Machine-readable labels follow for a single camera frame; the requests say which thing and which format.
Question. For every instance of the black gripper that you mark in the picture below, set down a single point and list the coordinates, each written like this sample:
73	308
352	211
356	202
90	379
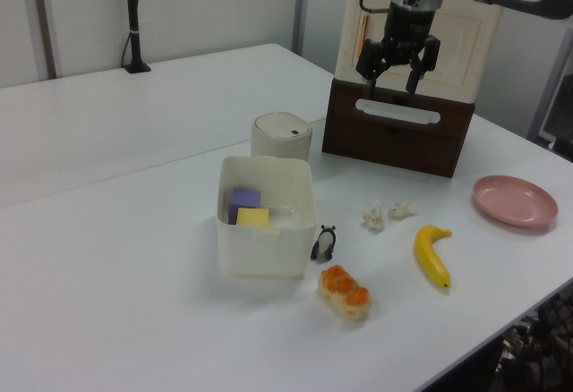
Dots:
409	25

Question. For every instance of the white plastic box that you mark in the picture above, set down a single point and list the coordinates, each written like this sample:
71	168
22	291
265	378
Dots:
268	249

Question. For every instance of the brown wooden drawer box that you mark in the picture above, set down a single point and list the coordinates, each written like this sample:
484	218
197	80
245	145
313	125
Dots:
394	137

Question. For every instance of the cream plastic cabinet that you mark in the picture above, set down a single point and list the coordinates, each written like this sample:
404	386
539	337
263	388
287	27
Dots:
456	43

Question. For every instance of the white lidded trash can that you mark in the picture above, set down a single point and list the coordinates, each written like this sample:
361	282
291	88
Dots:
282	139

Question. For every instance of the crumpled white paper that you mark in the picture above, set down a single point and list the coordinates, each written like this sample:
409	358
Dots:
401	209

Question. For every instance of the white popcorn pieces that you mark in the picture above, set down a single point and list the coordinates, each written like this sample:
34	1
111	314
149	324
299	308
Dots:
373	218

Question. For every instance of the pink plate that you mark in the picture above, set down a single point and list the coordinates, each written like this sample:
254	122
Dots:
515	201

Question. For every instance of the yellow banana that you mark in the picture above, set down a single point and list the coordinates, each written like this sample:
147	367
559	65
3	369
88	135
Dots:
432	253

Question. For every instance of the black white panda toy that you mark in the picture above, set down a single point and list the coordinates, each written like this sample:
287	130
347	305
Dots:
324	244

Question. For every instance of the purple cube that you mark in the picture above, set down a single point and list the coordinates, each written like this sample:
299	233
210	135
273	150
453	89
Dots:
244	201

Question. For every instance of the yellow cube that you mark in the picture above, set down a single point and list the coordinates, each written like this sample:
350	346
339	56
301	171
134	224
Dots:
253	217

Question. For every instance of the orange glazed bread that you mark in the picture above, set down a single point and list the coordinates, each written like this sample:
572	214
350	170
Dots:
344	293

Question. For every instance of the black pole stand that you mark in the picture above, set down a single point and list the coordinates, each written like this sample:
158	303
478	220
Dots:
133	20

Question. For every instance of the dark tangled equipment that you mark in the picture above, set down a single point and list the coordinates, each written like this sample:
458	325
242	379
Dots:
541	347

